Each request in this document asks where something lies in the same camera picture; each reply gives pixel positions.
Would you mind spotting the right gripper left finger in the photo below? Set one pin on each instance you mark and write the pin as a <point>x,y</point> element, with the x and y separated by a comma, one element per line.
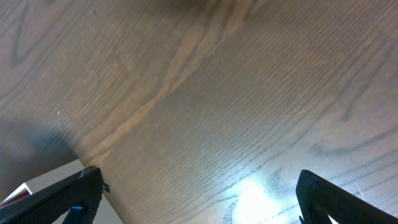
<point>78,196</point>

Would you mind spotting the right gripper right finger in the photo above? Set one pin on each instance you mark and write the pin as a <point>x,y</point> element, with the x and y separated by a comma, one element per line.
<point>320,201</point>

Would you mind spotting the white open cardboard box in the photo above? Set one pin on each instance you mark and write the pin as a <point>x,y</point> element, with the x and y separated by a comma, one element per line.
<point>104,214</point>

